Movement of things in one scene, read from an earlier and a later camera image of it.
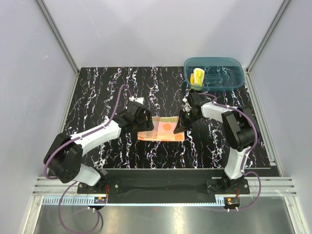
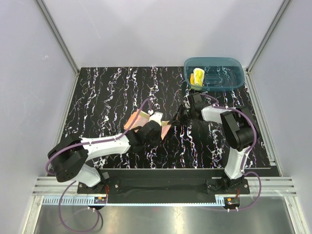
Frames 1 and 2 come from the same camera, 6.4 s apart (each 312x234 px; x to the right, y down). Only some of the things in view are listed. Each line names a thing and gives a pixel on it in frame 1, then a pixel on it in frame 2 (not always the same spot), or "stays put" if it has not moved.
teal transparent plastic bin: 220,73 stays put
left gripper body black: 140,125 to 153,142
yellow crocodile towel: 197,79 stays put
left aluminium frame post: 58,36 stays put
